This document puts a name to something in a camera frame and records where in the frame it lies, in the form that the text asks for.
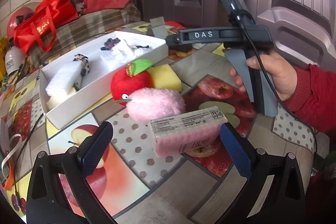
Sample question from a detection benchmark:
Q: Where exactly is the yellow sponge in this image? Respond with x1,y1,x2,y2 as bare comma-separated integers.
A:
147,64,182,92

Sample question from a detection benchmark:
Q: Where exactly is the red plastic bag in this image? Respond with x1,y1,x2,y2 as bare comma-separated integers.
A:
165,21,186,34

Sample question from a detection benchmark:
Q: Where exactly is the red glossy tote bag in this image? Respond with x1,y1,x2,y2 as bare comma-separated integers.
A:
14,0,79,55

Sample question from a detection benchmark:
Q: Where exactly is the red helmet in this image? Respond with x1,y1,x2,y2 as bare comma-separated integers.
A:
7,7,34,40

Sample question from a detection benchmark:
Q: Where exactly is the pink plush toy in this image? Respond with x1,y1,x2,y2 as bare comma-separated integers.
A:
126,88,185,124

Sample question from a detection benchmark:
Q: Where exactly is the white hard hat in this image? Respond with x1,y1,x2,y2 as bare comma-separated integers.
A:
5,46,27,75

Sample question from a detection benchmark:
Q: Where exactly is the yellow octagonal foam piece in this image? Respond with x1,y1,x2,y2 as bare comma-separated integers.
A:
47,93,68,110

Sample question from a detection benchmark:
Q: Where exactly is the yellow gift bag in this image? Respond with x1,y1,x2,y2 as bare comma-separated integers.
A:
0,38,9,81

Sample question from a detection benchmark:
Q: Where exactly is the white folded cloth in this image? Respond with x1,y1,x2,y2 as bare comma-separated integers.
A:
100,40,137,65

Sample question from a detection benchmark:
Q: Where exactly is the red plush apple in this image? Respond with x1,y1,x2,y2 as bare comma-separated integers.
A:
110,59,153,106

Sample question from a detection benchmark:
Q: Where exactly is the right hand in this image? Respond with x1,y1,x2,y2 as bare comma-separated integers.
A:
228,50,299,102

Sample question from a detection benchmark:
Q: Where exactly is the plaid covered bench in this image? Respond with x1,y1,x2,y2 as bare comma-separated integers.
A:
29,3,141,68

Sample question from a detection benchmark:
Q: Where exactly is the red sleeved right forearm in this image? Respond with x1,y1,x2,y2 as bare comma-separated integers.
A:
285,65,336,139

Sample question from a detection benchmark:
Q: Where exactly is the pink packaged sponge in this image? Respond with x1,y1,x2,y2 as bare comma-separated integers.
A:
148,106,228,157

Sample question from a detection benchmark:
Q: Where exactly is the white foam block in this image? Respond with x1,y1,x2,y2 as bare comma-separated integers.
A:
46,61,83,97

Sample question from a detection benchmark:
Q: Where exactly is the white cardboard tray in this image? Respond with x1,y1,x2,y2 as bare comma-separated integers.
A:
39,31,168,129

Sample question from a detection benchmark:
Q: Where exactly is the leopard print scrunchie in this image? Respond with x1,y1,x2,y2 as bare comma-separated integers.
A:
73,53,90,76

